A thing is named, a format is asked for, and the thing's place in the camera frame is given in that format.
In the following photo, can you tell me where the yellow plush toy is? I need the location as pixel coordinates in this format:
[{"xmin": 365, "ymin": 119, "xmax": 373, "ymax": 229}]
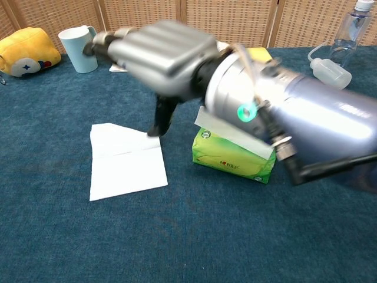
[{"xmin": 0, "ymin": 27, "xmax": 62, "ymax": 85}]

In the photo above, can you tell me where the dark blue table mat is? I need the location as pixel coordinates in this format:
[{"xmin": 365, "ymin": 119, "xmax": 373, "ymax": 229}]
[{"xmin": 0, "ymin": 47, "xmax": 377, "ymax": 283}]

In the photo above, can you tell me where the white folded napkin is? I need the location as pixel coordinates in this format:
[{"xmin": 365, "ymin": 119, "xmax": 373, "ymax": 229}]
[{"xmin": 108, "ymin": 62, "xmax": 129, "ymax": 73}]

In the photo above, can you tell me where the woven rattan folding screen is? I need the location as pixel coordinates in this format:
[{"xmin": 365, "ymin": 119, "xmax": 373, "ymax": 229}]
[{"xmin": 0, "ymin": 0, "xmax": 377, "ymax": 55}]

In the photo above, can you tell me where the clear plastic water bottle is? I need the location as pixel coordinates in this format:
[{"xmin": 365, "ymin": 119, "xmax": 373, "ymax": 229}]
[{"xmin": 328, "ymin": 0, "xmax": 373, "ymax": 67}]

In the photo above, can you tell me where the light blue handled cup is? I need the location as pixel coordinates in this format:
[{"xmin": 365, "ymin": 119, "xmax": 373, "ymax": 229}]
[{"xmin": 58, "ymin": 25, "xmax": 99, "ymax": 74}]

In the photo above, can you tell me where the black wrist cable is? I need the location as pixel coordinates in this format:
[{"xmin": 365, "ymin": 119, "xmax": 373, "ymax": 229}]
[{"xmin": 259, "ymin": 100, "xmax": 377, "ymax": 186}]

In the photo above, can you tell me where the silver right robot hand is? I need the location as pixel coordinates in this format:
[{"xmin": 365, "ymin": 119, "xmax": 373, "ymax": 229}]
[{"xmin": 82, "ymin": 19, "xmax": 220, "ymax": 137}]

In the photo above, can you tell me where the translucent squeeze wash bottle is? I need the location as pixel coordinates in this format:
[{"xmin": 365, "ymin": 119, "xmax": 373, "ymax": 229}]
[{"xmin": 307, "ymin": 42, "xmax": 352, "ymax": 90}]

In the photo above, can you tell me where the yellow sponge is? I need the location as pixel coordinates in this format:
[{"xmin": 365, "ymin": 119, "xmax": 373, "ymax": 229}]
[{"xmin": 247, "ymin": 47, "xmax": 273, "ymax": 64}]

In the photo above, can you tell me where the opened green tissue pack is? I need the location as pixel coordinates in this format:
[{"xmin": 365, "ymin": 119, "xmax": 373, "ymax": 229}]
[{"xmin": 191, "ymin": 127, "xmax": 277, "ymax": 185}]

